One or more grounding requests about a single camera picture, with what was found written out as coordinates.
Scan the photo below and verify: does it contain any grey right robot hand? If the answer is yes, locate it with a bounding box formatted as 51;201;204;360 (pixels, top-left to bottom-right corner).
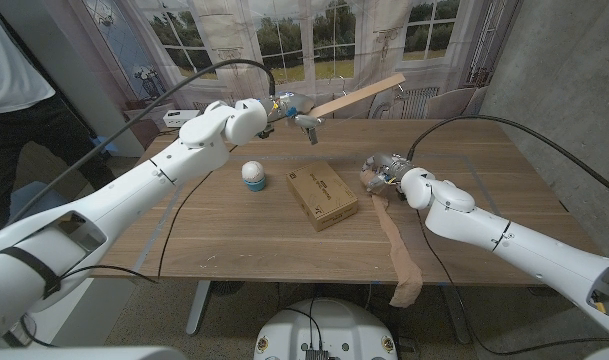
359;152;415;195

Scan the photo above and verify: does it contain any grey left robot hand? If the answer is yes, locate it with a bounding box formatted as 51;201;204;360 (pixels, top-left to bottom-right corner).
266;91;326;130

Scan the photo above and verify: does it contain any light wooden slat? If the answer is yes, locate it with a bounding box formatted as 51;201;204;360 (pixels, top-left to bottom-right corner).
308;72;407;119

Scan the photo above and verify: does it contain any beige elastic arm wrap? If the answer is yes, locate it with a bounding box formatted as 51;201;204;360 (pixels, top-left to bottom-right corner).
359;169;424;309

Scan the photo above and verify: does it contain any brown cardboard package box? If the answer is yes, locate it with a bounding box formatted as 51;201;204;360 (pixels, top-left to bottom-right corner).
285;159;359;233

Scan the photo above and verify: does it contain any printed window backdrop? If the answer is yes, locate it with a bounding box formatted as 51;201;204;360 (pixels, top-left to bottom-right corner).
43;0;523;151

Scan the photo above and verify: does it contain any white baseball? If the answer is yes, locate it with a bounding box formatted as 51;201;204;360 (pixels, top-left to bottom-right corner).
241;160;266;184

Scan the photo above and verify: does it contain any white power strip box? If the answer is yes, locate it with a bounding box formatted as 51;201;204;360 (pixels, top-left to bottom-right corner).
162;109;204;128

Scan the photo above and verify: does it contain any grey table leg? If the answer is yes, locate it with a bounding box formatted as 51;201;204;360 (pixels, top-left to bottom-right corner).
185;279;210;336
441;284;471;345

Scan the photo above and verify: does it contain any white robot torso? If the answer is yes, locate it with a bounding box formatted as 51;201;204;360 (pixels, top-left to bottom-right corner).
252;298;399;360

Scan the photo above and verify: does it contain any blue chair seat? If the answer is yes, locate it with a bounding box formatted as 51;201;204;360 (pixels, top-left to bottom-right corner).
6;180;60;221

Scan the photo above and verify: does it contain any person in white shirt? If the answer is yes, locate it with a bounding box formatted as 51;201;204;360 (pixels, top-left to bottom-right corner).
0;0;118;241

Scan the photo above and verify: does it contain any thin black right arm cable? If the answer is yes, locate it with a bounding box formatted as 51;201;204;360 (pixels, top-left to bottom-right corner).
416;209;609;357

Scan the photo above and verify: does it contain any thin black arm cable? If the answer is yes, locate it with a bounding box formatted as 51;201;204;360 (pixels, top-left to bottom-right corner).
58;144;238;286
416;209;609;357

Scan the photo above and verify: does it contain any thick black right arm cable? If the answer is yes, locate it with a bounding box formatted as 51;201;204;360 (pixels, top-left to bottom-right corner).
406;114;609;201

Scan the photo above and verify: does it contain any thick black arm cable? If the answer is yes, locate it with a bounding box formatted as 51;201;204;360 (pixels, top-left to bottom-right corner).
11;58;277;224
406;114;609;201

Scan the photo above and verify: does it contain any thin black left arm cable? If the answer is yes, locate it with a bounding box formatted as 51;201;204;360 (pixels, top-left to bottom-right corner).
58;144;238;286

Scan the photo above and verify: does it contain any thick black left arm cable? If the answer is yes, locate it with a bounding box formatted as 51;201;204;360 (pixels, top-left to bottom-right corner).
11;58;277;224

